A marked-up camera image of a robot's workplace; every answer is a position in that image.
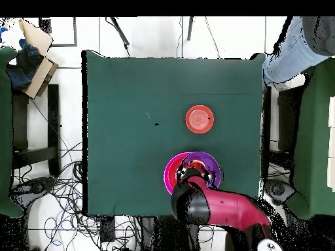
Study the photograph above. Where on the cardboard box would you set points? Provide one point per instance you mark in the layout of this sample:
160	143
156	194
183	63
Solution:
39	75

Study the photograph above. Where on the small orange bowl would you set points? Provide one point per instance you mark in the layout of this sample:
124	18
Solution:
199	119

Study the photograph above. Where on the large pink bowl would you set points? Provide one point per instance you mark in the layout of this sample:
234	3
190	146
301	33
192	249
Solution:
165	175

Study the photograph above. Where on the person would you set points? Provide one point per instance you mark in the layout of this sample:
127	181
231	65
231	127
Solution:
320	34

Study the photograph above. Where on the black stool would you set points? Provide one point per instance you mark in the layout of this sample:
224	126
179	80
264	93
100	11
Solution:
53	117

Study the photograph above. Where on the purple bowl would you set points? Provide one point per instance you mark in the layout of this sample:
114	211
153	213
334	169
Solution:
213	164

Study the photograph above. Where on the black box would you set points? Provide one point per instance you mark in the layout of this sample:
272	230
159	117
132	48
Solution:
286	120

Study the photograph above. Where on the black tripod leg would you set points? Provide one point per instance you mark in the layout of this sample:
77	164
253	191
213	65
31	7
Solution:
190	28
119	31

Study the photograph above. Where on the dark green tablecloth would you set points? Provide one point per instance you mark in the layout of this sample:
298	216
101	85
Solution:
130	86

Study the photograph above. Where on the green-covered side table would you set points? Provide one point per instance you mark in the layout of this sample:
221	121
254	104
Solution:
5	130
311	130

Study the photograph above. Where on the black square frame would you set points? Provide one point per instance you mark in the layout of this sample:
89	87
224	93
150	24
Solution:
75	34

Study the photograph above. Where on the black pedestal foot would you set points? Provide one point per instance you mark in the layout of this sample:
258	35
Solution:
36	185
277	189

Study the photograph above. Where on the person's leg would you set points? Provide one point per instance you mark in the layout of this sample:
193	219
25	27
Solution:
290	57

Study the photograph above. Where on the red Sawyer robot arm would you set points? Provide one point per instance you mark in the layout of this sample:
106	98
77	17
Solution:
230	209

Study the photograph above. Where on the large orange bowl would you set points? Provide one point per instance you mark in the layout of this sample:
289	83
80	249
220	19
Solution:
172	170

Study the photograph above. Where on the white box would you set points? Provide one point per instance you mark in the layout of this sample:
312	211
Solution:
332	142
332	112

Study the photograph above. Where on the dark blue cloth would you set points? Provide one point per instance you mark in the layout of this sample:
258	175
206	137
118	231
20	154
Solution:
23	68

